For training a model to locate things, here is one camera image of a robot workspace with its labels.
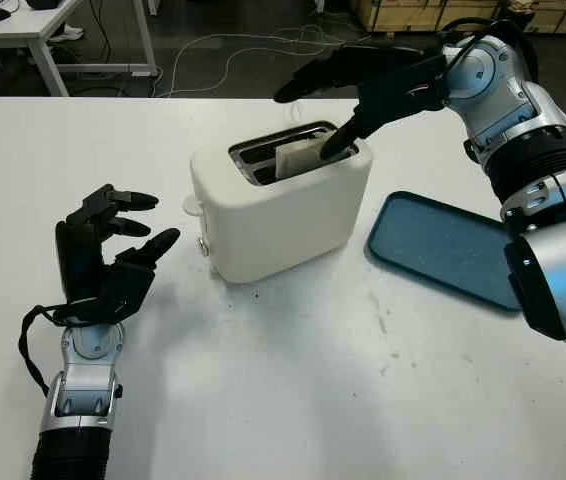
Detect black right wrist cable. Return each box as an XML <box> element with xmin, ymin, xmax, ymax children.
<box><xmin>425</xmin><ymin>17</ymin><xmax>539</xmax><ymax>86</ymax></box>

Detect white shoe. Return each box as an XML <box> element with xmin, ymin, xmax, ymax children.
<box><xmin>55</xmin><ymin>24</ymin><xmax>86</xmax><ymax>43</ymax></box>

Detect white office desk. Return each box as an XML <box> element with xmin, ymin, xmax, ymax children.
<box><xmin>0</xmin><ymin>0</ymin><xmax>159</xmax><ymax>98</ymax></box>

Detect white bread slice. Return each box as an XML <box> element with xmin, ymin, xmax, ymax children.
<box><xmin>275</xmin><ymin>138</ymin><xmax>325</xmax><ymax>179</ymax></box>

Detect wooden crate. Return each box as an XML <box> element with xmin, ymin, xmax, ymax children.
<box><xmin>355</xmin><ymin>0</ymin><xmax>566</xmax><ymax>39</ymax></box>

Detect white two-slot toaster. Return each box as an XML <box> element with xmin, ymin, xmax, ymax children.
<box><xmin>181</xmin><ymin>119</ymin><xmax>374</xmax><ymax>285</ymax></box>

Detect white floor cable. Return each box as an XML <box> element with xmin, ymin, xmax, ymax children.
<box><xmin>155</xmin><ymin>24</ymin><xmax>379</xmax><ymax>99</ymax></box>

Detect black hanging desk cable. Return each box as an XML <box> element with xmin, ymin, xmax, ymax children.
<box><xmin>87</xmin><ymin>0</ymin><xmax>130</xmax><ymax>99</ymax></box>

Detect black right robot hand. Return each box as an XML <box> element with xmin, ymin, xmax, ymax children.
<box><xmin>272</xmin><ymin>42</ymin><xmax>439</xmax><ymax>161</ymax></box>

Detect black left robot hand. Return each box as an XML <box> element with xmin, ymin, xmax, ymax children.
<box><xmin>54</xmin><ymin>183</ymin><xmax>182</xmax><ymax>306</ymax></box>

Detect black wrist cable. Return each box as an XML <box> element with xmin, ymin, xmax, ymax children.
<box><xmin>425</xmin><ymin>17</ymin><xmax>539</xmax><ymax>86</ymax></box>
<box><xmin>17</xmin><ymin>299</ymin><xmax>100</xmax><ymax>397</ymax></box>

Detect blue rectangular tray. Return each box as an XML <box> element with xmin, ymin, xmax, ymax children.
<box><xmin>365</xmin><ymin>190</ymin><xmax>524</xmax><ymax>314</ymax></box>

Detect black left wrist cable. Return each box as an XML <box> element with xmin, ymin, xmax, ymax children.
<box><xmin>17</xmin><ymin>299</ymin><xmax>100</xmax><ymax>397</ymax></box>

